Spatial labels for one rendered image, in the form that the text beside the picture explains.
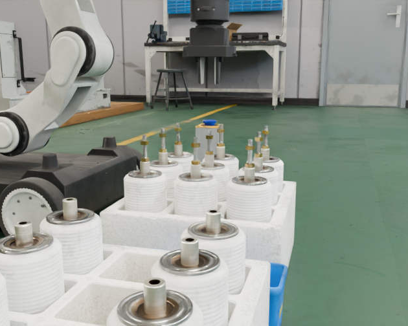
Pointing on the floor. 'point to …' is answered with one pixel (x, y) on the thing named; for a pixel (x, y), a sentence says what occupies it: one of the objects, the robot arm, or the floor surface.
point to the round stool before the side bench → (174, 88)
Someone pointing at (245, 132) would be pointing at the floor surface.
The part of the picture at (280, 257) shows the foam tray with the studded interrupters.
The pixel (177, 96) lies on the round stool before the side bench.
